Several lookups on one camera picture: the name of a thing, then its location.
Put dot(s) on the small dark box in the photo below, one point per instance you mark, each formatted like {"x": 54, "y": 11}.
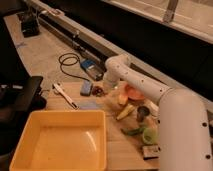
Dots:
{"x": 150, "y": 152}

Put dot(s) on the black chair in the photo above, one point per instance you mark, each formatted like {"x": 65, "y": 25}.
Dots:
{"x": 15, "y": 107}

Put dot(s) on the yellow corn cob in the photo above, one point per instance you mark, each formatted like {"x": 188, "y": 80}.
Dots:
{"x": 127, "y": 110}

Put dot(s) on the dark metal cup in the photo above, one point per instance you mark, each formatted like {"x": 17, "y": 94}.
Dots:
{"x": 142, "y": 112}

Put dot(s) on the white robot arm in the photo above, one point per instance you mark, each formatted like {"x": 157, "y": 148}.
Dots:
{"x": 183, "y": 131}

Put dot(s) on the orange yellow fruit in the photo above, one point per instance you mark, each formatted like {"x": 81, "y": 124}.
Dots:
{"x": 122, "y": 99}

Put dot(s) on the blue grey cloth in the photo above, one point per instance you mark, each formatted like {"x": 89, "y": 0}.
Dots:
{"x": 88, "y": 105}

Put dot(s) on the white spatula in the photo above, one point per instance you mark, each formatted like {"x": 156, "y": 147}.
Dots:
{"x": 69, "y": 100}

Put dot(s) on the blue device box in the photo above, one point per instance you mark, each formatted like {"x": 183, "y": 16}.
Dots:
{"x": 87, "y": 64}

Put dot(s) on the red bowl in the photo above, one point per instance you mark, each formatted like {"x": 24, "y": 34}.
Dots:
{"x": 132, "y": 93}

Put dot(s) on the dark red grapes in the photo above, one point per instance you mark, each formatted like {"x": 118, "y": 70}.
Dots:
{"x": 98, "y": 91}

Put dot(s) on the wooden board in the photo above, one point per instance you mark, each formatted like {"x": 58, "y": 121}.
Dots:
{"x": 123, "y": 152}

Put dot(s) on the black box on floor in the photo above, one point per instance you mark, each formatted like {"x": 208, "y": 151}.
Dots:
{"x": 29, "y": 26}

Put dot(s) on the green plastic cup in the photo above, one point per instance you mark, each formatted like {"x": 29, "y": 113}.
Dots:
{"x": 149, "y": 136}

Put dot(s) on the white cup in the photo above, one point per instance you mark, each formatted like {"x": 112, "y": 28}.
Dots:
{"x": 153, "y": 109}

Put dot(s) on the blue sponge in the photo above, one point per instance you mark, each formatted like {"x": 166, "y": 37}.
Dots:
{"x": 86, "y": 88}

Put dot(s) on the yellow plastic bin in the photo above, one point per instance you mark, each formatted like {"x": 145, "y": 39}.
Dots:
{"x": 62, "y": 141}

